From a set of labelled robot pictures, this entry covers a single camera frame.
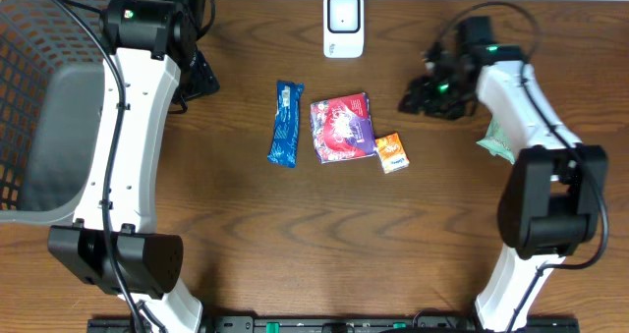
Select mint green snack packet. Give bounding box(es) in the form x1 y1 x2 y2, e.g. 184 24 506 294
477 117 515 164

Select small orange snack packet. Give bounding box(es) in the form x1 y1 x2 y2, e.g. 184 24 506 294
375 133 410 174

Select red purple snack packet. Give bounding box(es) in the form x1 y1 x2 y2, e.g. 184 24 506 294
310 92 376 164

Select blue snack bar wrapper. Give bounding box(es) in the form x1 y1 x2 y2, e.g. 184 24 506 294
267 81 305 168

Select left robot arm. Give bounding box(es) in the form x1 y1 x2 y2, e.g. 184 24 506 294
48 0 219 332

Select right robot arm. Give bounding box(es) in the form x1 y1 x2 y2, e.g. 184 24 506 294
398 16 609 332

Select white barcode scanner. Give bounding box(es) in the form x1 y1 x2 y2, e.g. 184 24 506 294
323 0 365 59

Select grey plastic mesh basket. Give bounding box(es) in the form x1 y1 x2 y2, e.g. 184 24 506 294
1 0 111 226

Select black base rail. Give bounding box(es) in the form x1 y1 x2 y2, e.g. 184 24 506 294
86 313 581 333

